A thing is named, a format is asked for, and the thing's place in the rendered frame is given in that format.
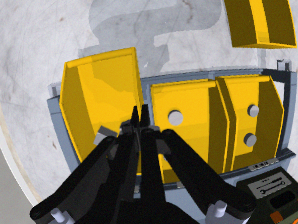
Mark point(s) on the dark blue-grey metal shelf rack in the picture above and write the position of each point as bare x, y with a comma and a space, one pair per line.
181, 197

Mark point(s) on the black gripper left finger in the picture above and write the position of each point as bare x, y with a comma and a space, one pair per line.
77, 193

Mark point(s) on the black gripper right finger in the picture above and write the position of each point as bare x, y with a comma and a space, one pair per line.
219, 201

